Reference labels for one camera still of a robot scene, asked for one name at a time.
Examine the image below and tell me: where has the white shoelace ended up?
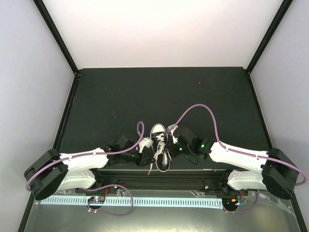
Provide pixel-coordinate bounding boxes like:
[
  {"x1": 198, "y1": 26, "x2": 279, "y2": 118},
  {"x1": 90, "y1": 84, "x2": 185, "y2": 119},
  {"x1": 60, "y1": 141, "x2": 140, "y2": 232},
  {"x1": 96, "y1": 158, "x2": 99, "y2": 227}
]
[{"x1": 152, "y1": 133, "x2": 170, "y2": 172}]

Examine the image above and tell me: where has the black white sneaker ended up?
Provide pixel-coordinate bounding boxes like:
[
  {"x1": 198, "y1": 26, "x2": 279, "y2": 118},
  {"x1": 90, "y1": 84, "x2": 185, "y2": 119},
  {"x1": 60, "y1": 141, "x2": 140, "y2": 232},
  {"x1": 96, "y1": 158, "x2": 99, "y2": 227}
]
[{"x1": 150, "y1": 123, "x2": 171, "y2": 173}]

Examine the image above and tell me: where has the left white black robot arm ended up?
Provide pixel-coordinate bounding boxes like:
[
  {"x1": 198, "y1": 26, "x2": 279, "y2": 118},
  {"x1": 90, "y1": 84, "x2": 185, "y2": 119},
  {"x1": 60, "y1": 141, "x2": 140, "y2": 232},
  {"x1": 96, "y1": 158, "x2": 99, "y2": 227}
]
[{"x1": 24, "y1": 136, "x2": 154, "y2": 201}]

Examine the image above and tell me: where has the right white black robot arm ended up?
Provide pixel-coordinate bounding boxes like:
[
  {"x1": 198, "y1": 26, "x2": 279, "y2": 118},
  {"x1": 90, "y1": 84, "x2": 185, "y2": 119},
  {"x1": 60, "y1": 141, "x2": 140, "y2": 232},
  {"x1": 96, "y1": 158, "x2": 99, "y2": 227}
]
[{"x1": 170, "y1": 134, "x2": 299, "y2": 200}]

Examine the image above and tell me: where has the black table mat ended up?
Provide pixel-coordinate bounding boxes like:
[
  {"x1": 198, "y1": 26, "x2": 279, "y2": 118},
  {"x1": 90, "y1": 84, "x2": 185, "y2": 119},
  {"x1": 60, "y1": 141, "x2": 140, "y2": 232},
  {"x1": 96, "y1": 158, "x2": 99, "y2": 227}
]
[{"x1": 59, "y1": 67, "x2": 271, "y2": 153}]

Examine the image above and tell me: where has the left small circuit board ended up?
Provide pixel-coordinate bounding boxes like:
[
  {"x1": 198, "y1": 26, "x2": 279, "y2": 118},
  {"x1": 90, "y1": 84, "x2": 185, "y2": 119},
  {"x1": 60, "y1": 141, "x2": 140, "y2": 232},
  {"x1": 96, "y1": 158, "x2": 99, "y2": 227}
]
[{"x1": 87, "y1": 196, "x2": 105, "y2": 203}]

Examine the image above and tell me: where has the small circuit board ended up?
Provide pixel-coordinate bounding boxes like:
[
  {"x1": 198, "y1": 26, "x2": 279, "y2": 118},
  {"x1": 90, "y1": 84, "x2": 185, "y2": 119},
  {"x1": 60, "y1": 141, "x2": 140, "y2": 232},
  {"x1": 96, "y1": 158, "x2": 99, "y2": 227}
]
[
  {"x1": 87, "y1": 196, "x2": 105, "y2": 203},
  {"x1": 226, "y1": 198, "x2": 247, "y2": 206}
]

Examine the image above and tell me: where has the right small circuit board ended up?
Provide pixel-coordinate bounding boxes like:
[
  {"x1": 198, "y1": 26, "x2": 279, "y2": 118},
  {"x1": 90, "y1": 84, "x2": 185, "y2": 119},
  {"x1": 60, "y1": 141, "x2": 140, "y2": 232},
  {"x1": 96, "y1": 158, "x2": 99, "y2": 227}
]
[{"x1": 226, "y1": 198, "x2": 247, "y2": 206}]

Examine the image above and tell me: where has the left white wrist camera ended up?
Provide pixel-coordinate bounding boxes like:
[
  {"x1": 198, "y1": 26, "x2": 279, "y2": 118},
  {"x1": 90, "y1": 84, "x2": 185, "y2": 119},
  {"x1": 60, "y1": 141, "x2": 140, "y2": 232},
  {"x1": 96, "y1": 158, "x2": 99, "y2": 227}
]
[{"x1": 137, "y1": 137, "x2": 153, "y2": 153}]

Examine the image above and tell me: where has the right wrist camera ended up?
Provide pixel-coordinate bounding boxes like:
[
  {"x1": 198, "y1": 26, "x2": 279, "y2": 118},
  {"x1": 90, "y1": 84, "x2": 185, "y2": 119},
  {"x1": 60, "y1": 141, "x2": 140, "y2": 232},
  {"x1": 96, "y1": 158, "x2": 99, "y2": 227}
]
[{"x1": 167, "y1": 124, "x2": 178, "y2": 144}]

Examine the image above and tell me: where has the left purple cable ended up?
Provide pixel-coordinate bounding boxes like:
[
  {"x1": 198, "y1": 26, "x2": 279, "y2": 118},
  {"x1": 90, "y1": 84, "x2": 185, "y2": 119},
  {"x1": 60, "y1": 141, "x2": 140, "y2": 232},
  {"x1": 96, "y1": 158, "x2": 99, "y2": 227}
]
[{"x1": 25, "y1": 120, "x2": 135, "y2": 215}]

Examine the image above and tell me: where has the purple cable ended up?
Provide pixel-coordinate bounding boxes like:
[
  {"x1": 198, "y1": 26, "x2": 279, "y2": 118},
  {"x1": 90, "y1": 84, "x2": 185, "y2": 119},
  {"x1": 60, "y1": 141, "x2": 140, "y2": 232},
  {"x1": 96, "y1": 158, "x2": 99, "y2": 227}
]
[
  {"x1": 25, "y1": 120, "x2": 135, "y2": 215},
  {"x1": 172, "y1": 103, "x2": 309, "y2": 215}
]

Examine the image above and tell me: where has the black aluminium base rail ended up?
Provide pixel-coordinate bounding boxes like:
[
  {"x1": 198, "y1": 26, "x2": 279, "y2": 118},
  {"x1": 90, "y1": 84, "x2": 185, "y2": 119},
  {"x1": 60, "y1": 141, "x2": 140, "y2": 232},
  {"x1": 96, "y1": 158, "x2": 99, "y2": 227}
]
[{"x1": 74, "y1": 169, "x2": 293, "y2": 196}]

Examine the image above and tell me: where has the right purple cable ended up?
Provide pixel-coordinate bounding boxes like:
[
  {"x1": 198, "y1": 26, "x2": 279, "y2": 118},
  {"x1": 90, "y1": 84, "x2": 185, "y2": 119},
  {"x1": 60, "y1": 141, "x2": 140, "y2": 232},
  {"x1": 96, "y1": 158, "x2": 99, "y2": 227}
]
[{"x1": 172, "y1": 103, "x2": 309, "y2": 215}]

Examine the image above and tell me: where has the light blue slotted cable duct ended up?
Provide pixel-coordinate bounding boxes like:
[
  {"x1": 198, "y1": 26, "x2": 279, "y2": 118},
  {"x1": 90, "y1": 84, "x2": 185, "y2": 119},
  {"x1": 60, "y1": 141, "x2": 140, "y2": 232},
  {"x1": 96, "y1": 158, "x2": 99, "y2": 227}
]
[{"x1": 40, "y1": 195, "x2": 223, "y2": 209}]

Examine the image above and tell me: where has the right black frame post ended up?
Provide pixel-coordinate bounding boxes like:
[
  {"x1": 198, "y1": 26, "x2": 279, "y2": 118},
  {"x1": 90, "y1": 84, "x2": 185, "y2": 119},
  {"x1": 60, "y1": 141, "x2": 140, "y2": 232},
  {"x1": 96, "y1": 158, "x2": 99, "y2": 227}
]
[{"x1": 246, "y1": 0, "x2": 293, "y2": 75}]

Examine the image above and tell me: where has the black frame post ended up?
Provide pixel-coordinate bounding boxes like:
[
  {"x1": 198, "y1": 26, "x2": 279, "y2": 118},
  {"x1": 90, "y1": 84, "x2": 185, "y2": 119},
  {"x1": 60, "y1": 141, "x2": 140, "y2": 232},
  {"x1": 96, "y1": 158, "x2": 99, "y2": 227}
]
[
  {"x1": 33, "y1": 0, "x2": 79, "y2": 74},
  {"x1": 246, "y1": 0, "x2": 293, "y2": 75}
]

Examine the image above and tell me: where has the left black frame post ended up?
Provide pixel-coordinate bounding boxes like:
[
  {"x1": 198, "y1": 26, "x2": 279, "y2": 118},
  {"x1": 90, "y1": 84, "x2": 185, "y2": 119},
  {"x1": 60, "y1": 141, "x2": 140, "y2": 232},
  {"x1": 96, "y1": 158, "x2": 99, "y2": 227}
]
[{"x1": 33, "y1": 0, "x2": 79, "y2": 74}]

